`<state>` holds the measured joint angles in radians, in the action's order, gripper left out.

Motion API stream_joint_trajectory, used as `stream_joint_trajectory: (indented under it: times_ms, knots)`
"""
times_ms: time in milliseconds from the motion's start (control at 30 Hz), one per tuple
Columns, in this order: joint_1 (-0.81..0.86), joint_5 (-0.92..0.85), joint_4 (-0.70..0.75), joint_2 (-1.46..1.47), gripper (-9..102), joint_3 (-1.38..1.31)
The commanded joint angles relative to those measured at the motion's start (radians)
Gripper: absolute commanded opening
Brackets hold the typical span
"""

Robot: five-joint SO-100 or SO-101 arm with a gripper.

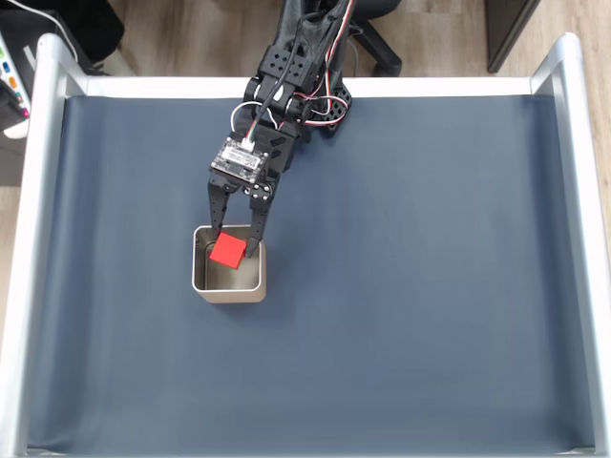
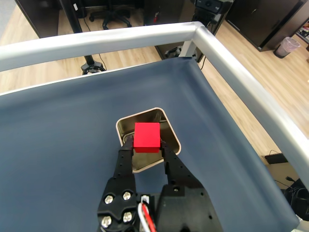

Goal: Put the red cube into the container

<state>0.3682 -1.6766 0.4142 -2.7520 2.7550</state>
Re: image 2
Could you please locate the trash bin with liner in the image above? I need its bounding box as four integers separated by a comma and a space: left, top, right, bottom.
273, 36, 301, 58

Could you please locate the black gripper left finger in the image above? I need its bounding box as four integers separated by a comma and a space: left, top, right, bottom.
96, 135, 141, 232

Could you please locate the black stand with base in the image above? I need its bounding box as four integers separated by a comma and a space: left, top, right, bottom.
59, 0, 107, 76

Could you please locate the black office chair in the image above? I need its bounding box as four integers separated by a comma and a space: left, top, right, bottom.
89, 0, 133, 30

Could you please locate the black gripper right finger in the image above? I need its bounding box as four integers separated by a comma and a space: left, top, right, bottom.
155, 139, 223, 232

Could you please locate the black computer tower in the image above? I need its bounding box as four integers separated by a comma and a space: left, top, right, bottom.
143, 0, 194, 26

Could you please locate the red cube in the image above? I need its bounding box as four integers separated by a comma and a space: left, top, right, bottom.
133, 122, 162, 154

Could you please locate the square metal tin container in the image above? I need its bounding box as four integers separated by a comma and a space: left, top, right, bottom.
115, 107, 182, 174

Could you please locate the red white servo cable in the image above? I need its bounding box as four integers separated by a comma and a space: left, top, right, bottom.
137, 195, 157, 232

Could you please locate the silver table frame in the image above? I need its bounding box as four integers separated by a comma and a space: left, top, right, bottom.
0, 21, 309, 232

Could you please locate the blue table mat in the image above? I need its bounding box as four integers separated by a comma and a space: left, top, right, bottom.
0, 58, 300, 232

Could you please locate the black cabinet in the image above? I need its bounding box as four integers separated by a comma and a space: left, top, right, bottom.
14, 0, 60, 39
225, 0, 309, 52

